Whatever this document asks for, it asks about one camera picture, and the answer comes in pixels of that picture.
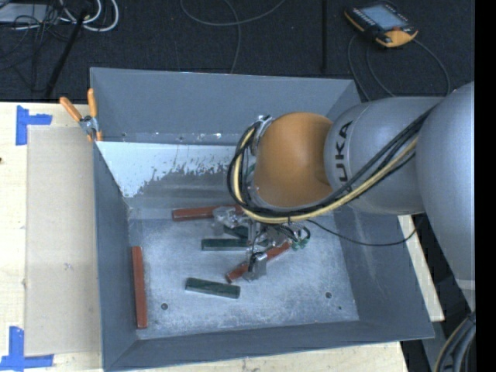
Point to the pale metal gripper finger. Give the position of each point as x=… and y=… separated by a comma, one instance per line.
x=258, y=266
x=228, y=218

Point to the red-brown flat block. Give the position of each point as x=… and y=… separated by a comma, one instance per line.
x=190, y=213
x=237, y=273
x=139, y=289

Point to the dark green flat block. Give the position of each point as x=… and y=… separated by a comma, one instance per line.
x=221, y=244
x=213, y=288

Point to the grey metal bin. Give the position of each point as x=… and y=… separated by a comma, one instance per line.
x=217, y=103

